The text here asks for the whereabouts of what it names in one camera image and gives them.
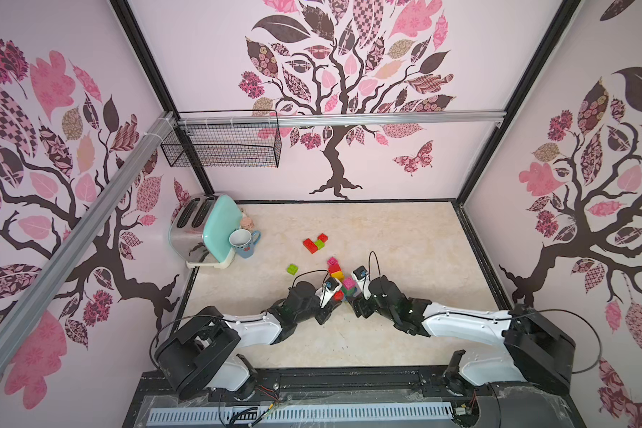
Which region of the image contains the pink lego brick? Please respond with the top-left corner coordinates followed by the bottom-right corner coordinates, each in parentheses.
top-left (342, 277), bottom-right (356, 290)

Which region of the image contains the blue floral mug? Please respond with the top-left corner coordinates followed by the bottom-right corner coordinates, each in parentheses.
top-left (228, 228), bottom-right (261, 259)

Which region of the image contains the black wire basket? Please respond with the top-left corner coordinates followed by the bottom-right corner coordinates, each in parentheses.
top-left (162, 109), bottom-right (283, 168)

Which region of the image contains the white slotted cable duct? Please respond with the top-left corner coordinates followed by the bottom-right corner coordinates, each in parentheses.
top-left (146, 402), bottom-right (454, 427)

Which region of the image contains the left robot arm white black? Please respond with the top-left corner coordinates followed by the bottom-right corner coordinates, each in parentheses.
top-left (150, 277), bottom-right (344, 401)

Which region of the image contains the pink patterned small jar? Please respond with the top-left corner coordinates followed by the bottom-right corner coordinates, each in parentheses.
top-left (240, 215), bottom-right (255, 232)

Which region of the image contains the aluminium frame rail back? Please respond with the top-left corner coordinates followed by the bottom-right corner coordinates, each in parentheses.
top-left (178, 110), bottom-right (506, 128)

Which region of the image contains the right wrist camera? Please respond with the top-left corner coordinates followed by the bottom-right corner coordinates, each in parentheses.
top-left (352, 266), bottom-right (368, 289)

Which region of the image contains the mint green toaster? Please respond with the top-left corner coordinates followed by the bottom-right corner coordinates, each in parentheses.
top-left (169, 194), bottom-right (244, 269)

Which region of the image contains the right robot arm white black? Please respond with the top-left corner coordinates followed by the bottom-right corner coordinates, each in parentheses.
top-left (350, 276), bottom-right (579, 395)

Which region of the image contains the aluminium frame rail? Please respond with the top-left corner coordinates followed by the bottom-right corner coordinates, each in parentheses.
top-left (178, 110), bottom-right (506, 128)
top-left (0, 112), bottom-right (176, 375)

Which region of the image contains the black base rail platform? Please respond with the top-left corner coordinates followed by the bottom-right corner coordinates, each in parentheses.
top-left (122, 366), bottom-right (585, 427)

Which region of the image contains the red long lego brick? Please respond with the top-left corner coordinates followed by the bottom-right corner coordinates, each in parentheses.
top-left (303, 239), bottom-right (319, 254)

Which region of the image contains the aluminium frame rail left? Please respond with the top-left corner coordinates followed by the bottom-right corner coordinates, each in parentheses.
top-left (0, 112), bottom-right (176, 375)

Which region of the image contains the lime green loose lego brick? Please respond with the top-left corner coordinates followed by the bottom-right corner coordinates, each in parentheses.
top-left (286, 264), bottom-right (299, 275)

